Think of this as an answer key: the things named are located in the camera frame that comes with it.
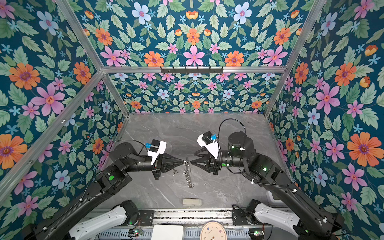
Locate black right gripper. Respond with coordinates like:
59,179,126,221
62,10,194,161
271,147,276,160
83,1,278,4
190,146,248,176

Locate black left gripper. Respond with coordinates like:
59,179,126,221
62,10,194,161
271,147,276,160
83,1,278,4
124,150,186,180

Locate silver keys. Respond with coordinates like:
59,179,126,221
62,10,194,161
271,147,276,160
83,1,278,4
184,158,194,189

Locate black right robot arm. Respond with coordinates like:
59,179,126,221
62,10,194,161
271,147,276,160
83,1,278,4
191,131,344,240

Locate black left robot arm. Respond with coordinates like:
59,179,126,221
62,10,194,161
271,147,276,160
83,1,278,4
22,140,185,240

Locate small white block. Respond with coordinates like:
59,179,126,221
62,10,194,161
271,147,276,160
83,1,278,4
183,198,203,207

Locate white box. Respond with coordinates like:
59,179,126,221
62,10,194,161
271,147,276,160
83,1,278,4
151,225,185,240

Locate round analog clock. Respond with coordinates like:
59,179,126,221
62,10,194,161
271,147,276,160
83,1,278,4
200,222,228,240

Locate white tablet device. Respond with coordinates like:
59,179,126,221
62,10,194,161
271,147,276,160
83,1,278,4
267,191,286,207

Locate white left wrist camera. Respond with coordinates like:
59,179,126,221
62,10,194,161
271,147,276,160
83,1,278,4
145,139,167,166

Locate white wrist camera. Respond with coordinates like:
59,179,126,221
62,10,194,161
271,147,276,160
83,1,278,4
145,139,167,166
197,132,220,160

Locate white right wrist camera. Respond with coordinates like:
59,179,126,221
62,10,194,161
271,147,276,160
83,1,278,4
197,132,220,160

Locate aluminium front rail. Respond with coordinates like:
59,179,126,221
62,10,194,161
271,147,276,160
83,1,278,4
71,208,316,227

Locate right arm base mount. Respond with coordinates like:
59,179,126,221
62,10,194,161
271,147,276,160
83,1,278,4
232,200,300,237

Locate black hook rail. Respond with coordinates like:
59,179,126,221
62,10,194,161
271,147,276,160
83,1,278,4
160,67,224,74

